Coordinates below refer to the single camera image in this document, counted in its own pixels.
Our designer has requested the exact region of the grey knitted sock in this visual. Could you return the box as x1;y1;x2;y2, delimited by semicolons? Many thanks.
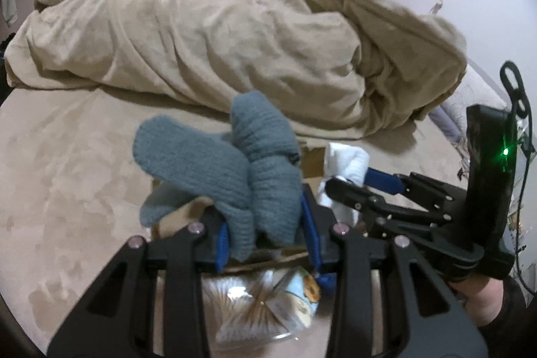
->
230;90;303;250
133;115;255;263

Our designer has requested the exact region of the person's right forearm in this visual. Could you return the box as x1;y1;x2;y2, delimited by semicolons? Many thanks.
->
451;273;530;327

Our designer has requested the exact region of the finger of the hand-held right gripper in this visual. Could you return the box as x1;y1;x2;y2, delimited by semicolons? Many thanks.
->
363;169;467;217
325;178;454;242

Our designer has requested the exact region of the clear plastic snack bag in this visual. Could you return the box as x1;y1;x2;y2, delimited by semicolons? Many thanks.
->
204;265;335;347

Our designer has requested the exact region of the brown cardboard box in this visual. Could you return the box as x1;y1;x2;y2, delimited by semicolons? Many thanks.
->
149;147;336;273

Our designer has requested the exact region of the grey patterned pillow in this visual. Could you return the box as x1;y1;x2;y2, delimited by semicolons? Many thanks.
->
427;63;509;142

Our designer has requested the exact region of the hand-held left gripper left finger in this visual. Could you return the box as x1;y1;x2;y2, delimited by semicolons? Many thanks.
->
46;211;230;358

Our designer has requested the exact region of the beige fleece blanket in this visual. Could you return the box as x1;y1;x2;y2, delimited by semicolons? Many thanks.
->
6;0;469;141

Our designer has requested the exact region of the beige bed sheet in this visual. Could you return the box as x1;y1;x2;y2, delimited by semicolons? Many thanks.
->
0;83;466;358

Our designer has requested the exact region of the black looped cable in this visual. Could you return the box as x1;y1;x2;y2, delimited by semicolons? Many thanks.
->
499;62;537;296

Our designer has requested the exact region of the white sock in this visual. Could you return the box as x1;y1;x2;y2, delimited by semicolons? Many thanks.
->
316;142;371;225

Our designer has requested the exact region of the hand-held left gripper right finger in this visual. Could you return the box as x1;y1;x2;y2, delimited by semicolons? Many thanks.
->
299;184;490;358

